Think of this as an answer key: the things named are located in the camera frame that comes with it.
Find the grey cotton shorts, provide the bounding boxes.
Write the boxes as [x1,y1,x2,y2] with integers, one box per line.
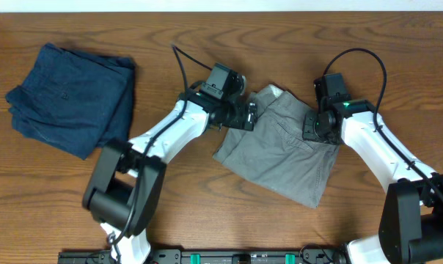
[213,84,339,208]

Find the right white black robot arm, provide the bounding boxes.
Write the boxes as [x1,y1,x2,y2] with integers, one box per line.
[303,100,443,263]

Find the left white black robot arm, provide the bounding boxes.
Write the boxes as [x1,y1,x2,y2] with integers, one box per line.
[82,91,257,263]

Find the folded navy blue shorts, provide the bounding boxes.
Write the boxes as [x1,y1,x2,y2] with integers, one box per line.
[5,43,136,159]

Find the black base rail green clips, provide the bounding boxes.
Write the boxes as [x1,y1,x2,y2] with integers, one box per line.
[58,243,351,264]

